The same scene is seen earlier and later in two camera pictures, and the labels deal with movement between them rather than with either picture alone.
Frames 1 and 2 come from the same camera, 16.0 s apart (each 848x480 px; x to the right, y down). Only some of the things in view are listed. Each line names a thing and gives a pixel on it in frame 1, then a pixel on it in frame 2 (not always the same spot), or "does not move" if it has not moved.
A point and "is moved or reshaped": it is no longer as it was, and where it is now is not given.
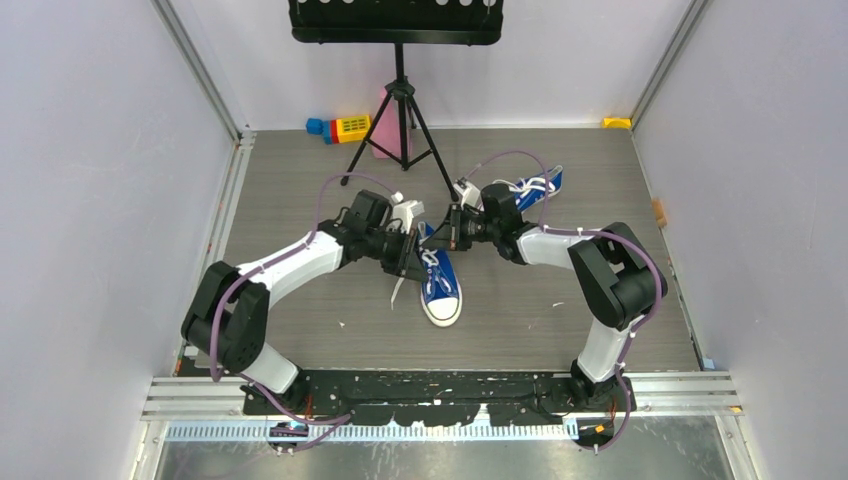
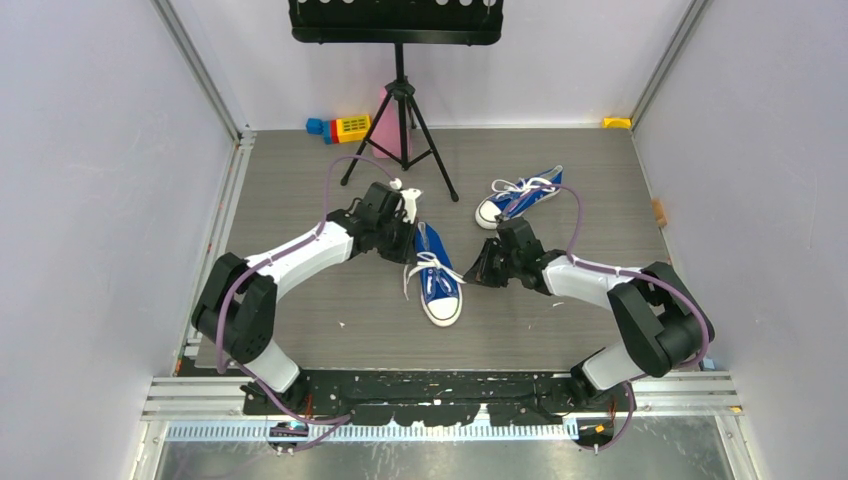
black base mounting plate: x=426 y=397 does not move
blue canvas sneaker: x=533 y=189 does not move
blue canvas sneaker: x=441 y=296 does not move
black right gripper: x=450 y=235 -> x=481 y=273
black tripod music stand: x=399 y=133 does not move
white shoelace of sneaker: x=430 y=256 is moved or reshaped
